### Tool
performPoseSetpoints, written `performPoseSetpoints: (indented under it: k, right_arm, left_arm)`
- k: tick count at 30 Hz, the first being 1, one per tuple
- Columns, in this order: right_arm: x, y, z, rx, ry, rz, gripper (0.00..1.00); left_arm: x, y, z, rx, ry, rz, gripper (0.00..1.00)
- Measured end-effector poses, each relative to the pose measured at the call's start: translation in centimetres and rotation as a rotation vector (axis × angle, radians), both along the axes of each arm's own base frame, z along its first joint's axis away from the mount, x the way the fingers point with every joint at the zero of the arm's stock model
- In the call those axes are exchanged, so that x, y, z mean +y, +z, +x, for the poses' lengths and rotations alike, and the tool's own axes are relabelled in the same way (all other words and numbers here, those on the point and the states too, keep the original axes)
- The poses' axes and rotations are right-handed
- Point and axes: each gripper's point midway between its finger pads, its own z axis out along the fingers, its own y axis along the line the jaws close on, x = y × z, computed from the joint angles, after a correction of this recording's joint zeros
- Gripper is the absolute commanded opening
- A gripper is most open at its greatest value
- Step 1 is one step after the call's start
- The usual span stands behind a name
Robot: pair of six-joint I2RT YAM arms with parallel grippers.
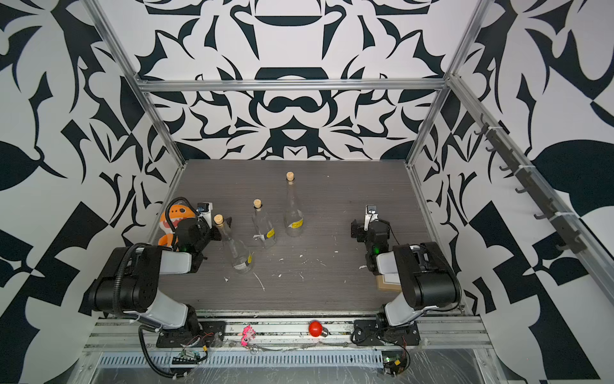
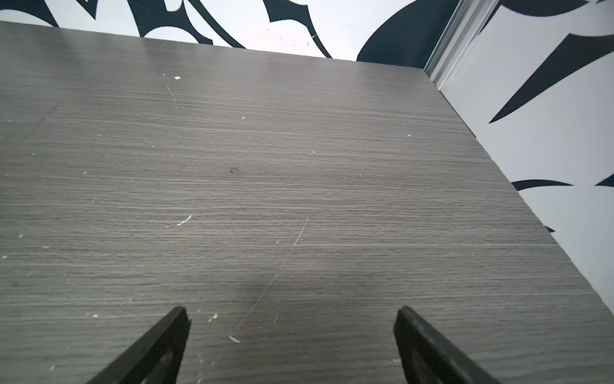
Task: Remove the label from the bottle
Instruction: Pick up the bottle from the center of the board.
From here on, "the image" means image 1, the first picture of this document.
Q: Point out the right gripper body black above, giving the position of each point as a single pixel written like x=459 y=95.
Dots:
x=361 y=237

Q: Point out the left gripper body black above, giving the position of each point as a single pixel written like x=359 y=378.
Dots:
x=205 y=235

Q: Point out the glass bottle with cork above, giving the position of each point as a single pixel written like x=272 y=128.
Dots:
x=239 y=254
x=265 y=232

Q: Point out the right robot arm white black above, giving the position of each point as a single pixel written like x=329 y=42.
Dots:
x=426 y=279

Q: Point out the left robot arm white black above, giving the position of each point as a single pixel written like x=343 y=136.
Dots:
x=128 y=286

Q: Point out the far tall glass bottle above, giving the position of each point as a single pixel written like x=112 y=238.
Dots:
x=293 y=215

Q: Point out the orange shark plush toy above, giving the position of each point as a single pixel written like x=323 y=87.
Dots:
x=169 y=223

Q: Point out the wooden framed picture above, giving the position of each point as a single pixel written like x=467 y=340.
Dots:
x=389 y=283

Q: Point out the pink clip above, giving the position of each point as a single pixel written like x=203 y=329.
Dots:
x=247 y=336

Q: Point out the red ball knob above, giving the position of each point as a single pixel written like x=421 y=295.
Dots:
x=316 y=329

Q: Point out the green circuit board left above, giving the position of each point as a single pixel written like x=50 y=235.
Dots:
x=189 y=357

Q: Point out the circuit board right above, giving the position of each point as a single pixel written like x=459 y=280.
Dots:
x=396 y=365

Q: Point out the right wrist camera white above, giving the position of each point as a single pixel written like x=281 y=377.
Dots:
x=370 y=215

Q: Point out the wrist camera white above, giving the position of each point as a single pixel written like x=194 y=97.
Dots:
x=204 y=213
x=370 y=215

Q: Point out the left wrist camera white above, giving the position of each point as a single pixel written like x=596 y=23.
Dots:
x=204 y=213

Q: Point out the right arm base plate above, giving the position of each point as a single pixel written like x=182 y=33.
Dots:
x=370 y=333

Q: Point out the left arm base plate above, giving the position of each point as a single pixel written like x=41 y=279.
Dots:
x=209 y=334

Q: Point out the white slotted cable duct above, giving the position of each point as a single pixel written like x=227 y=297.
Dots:
x=245 y=359

